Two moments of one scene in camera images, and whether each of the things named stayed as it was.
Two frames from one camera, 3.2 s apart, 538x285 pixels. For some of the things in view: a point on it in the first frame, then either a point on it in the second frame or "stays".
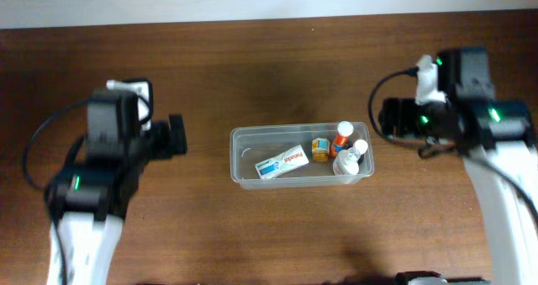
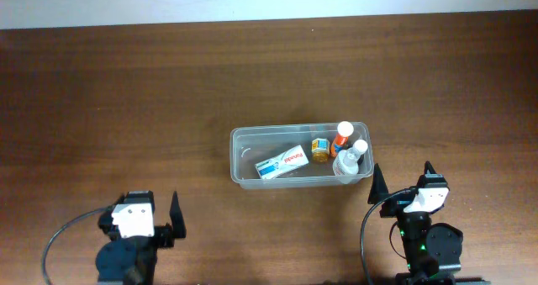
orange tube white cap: [345, 129] stays
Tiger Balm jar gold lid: [320, 150] stays
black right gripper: [401, 123] -> [395, 205]
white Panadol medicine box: [288, 160] stays
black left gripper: [166, 145] -> [162, 233]
